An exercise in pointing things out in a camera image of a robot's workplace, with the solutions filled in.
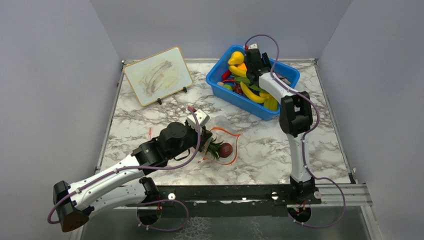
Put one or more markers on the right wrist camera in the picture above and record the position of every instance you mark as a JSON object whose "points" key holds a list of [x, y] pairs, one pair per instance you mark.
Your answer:
{"points": [[252, 46]]}

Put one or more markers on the blue plastic bin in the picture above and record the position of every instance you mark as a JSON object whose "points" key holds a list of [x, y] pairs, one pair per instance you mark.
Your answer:
{"points": [[215, 75]]}

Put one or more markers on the red toy grapes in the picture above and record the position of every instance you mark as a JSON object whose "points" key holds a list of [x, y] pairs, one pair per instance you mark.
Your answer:
{"points": [[236, 88]]}

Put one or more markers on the white drawing board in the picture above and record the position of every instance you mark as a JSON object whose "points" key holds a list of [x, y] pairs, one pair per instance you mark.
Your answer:
{"points": [[158, 76]]}

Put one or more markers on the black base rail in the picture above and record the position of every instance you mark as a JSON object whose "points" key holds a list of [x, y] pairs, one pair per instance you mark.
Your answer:
{"points": [[215, 201]]}

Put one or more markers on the red toy chili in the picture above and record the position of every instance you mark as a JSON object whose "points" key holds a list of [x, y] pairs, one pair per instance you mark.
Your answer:
{"points": [[227, 77]]}

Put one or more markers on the clear orange zip bag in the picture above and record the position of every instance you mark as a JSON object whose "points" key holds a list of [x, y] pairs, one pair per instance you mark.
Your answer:
{"points": [[222, 131]]}

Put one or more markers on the orange toy bell pepper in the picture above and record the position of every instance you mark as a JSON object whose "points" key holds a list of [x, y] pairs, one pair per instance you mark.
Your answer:
{"points": [[242, 67]]}

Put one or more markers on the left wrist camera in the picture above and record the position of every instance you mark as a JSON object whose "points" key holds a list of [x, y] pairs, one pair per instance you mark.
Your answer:
{"points": [[198, 119]]}

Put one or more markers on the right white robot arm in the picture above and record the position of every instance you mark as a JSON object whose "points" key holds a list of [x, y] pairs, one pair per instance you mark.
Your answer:
{"points": [[295, 120]]}

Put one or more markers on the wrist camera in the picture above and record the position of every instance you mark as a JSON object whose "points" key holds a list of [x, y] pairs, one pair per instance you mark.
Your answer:
{"points": [[252, 46], [198, 119]]}

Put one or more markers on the yellow toy starfruit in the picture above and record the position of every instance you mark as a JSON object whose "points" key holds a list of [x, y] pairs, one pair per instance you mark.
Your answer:
{"points": [[271, 104]]}

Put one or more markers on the yellow toy banana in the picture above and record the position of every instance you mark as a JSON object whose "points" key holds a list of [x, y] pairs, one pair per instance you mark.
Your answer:
{"points": [[237, 71], [252, 96]]}

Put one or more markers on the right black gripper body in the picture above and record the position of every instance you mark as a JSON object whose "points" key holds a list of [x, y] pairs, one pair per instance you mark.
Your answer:
{"points": [[248, 71]]}

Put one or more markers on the orange toy pineapple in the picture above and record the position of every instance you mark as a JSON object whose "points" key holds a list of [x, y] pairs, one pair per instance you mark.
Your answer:
{"points": [[214, 148]]}

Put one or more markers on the dark purple passion fruit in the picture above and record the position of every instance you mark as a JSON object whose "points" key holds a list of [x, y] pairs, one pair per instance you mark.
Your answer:
{"points": [[225, 150]]}

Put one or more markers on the green toy lime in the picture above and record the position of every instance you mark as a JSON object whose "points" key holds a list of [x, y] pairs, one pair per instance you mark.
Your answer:
{"points": [[228, 87]]}

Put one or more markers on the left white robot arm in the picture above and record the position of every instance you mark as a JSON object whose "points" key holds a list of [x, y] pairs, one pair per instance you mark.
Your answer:
{"points": [[76, 202]]}

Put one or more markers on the green leafy vegetable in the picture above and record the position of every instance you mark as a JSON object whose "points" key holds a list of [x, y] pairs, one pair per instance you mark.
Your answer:
{"points": [[250, 85]]}

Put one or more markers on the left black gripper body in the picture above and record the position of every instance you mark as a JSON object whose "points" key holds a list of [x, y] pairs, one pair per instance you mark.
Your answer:
{"points": [[193, 137]]}

